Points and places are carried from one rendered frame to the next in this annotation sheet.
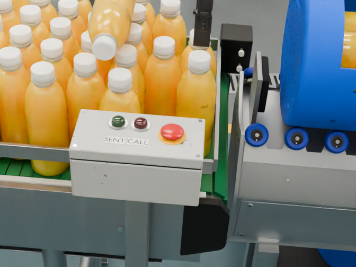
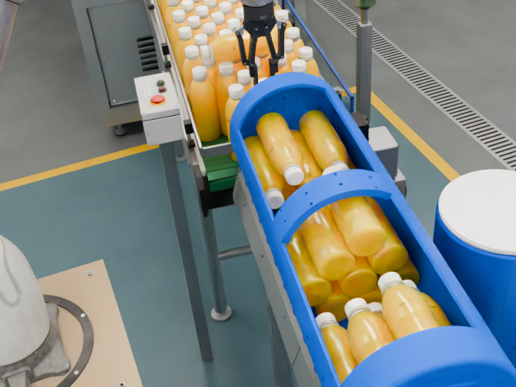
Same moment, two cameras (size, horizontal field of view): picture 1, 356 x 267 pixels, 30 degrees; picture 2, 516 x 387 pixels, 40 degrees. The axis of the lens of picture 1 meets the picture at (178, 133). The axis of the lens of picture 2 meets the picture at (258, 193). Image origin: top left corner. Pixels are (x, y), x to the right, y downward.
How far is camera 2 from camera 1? 1.80 m
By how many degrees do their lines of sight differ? 59
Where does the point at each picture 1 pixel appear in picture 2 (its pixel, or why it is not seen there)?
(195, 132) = (164, 107)
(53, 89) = (189, 62)
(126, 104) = (193, 87)
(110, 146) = (140, 87)
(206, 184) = (213, 168)
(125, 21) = (226, 46)
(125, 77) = (196, 71)
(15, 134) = not seen: hidden behind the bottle
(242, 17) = not seen: outside the picture
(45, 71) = (187, 50)
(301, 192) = (245, 219)
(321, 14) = (253, 91)
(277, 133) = not seen: hidden behind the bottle
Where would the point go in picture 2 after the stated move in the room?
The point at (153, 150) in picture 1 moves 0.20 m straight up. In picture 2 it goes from (143, 99) to (128, 29)
